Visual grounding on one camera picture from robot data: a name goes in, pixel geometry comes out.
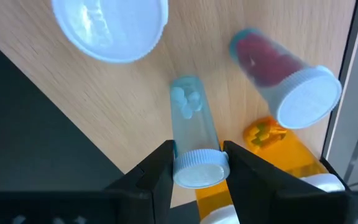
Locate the red medicine bottle white cap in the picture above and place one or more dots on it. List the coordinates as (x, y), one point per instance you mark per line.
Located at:
(269, 65)

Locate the blue medicine bottle white cap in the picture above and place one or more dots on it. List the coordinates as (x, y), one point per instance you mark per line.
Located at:
(191, 130)

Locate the black table mat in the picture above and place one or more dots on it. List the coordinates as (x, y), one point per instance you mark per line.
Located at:
(26, 140)

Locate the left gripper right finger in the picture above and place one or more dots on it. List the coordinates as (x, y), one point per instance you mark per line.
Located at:
(253, 180)

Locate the light wooden shelf black posts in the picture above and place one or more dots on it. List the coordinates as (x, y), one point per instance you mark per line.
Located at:
(104, 102)

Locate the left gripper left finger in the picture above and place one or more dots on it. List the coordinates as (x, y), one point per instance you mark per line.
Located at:
(157, 174)

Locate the pink medicine bottle white cap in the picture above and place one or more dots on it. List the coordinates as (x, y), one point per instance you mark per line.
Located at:
(113, 28)

